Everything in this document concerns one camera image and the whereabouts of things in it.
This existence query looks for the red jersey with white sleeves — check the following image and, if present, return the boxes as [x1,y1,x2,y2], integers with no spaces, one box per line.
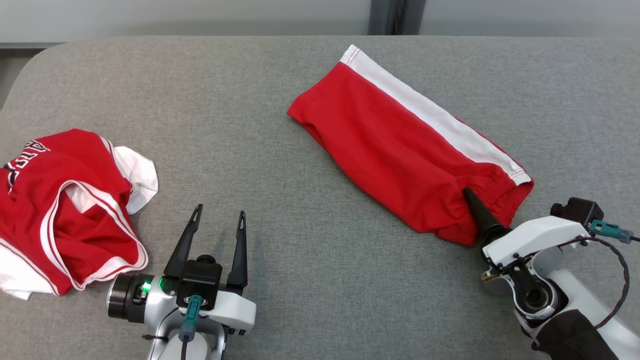
[0,128,160,301]

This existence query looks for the right teal plug camera cable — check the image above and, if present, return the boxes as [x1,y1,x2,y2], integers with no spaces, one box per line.
[589,219,640,245]

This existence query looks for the left teal plug camera cable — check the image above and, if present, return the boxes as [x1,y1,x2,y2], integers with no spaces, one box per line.
[178,294,204,360]

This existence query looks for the grey metal partition post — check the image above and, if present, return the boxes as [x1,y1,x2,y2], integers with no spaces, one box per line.
[368,0,427,36]

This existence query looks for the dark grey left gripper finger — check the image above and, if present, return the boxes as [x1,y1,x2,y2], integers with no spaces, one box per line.
[227,210,249,290]
[163,203,204,280]

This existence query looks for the red shorts with white stripe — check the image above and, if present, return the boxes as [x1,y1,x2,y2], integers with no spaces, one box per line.
[287,44,535,248]

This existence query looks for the teal plug camera cable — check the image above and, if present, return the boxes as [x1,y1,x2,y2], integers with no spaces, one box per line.
[589,219,640,245]
[178,294,204,360]

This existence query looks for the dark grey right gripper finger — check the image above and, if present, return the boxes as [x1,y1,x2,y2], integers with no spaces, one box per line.
[462,187,511,246]

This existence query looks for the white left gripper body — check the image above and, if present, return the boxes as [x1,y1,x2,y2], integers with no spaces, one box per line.
[199,285,257,336]

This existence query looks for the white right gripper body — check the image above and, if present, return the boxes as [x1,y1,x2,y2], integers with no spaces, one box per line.
[482,215,592,267]

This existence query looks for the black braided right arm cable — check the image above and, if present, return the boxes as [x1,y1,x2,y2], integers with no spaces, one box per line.
[559,235,631,332]

